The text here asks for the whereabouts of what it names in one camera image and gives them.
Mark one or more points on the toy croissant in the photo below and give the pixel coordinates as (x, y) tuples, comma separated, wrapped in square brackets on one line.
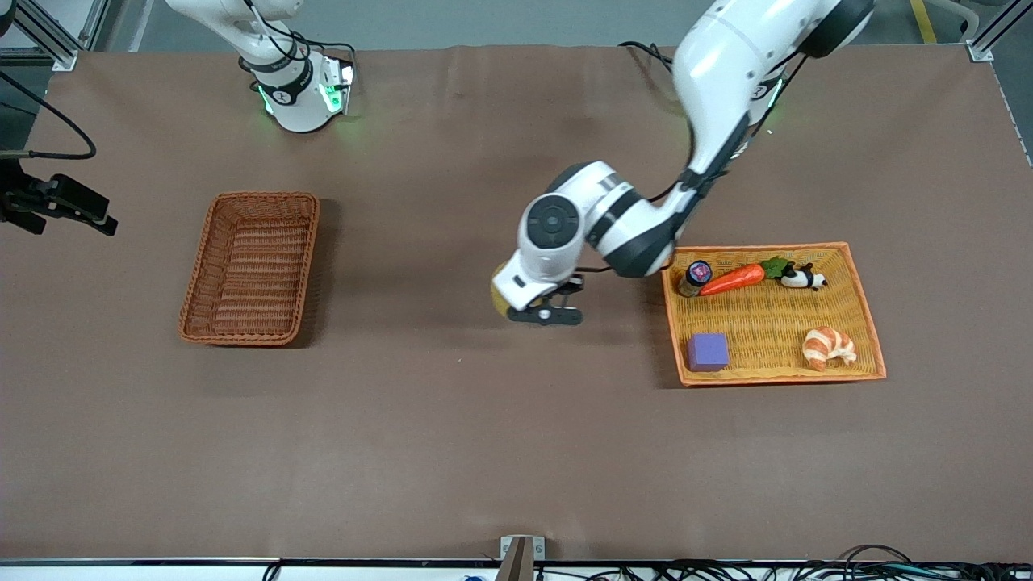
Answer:
[(823, 347)]

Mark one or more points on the clear tape roll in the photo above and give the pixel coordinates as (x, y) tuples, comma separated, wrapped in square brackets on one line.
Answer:
[(500, 303)]

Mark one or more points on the aluminium frame post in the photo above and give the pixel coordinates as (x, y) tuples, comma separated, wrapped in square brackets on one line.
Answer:
[(980, 50), (52, 44)]

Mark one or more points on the metal table edge bracket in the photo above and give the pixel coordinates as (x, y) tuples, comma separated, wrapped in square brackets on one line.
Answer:
[(520, 557)]

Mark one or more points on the brown wicker basket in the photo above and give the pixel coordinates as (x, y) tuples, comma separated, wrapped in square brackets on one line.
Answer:
[(250, 274)]

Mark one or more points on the orange rimmed yellow wicker basket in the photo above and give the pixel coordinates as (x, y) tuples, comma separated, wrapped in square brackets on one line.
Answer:
[(767, 319)]

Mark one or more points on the toy panda figure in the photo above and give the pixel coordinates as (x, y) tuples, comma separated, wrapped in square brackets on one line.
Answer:
[(799, 278)]

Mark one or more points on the purple foam cube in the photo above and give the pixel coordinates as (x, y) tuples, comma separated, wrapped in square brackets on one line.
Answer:
[(708, 353)]

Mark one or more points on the small bottle with pink cap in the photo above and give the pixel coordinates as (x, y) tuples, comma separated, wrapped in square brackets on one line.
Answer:
[(698, 273)]

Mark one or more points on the orange toy carrot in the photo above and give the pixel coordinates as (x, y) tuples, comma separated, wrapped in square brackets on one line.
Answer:
[(734, 280)]

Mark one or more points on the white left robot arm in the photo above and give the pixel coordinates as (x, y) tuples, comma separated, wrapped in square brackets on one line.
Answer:
[(726, 64)]

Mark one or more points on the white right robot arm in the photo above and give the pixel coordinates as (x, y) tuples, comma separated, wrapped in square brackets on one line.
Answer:
[(294, 97)]

